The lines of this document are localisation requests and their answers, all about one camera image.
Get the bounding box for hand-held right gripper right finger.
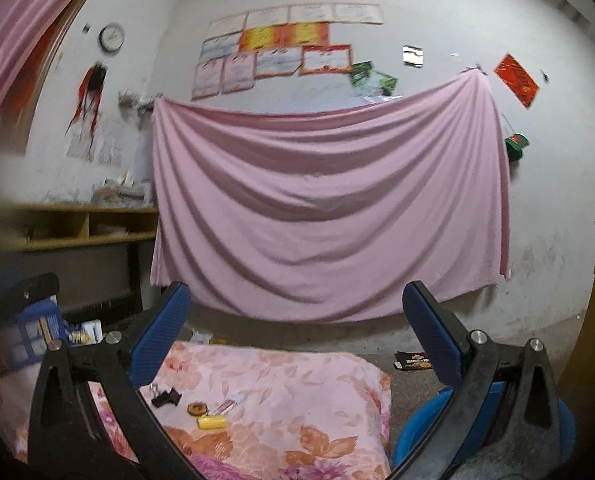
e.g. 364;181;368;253
392;281;561;480

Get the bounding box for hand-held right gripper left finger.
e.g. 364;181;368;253
28;281;206;480

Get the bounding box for blue plastic basin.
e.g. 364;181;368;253
391;380;577;480

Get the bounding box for black snack wrapper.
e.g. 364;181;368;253
394;351;434;372

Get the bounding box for blue cardboard box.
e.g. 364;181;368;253
15;305;68;361

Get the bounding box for black binder clip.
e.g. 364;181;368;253
150;384;182;407

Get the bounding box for white box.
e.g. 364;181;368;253
70;319;103;346

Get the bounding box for white red wrapper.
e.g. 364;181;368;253
212;393;246;415

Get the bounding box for wooden desk shelf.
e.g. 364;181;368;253
0;202;159;311

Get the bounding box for pink floral blanket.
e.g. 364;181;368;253
0;340;393;480

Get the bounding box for pile of papers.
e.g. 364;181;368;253
92;172;153;206

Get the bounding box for pink hanging sheet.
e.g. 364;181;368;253
150;67;513;323

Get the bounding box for green cap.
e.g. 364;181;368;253
505;132;529;162

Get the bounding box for red black hanging ornament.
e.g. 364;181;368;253
66;62;108;136

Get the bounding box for green photo print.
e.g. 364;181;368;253
350;61;373;86
362;71;398;98

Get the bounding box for pink curtain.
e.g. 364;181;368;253
0;0;103;136

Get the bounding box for red paper square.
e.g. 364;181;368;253
493;52;539;110

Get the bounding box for white wall paper sheets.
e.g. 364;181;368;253
68;120;123;166

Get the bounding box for wire wall rack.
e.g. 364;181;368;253
118;89;166;113

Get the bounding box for round wall clock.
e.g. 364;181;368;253
99;22;126;53

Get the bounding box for group of wall certificates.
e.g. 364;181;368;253
192;2;384;102

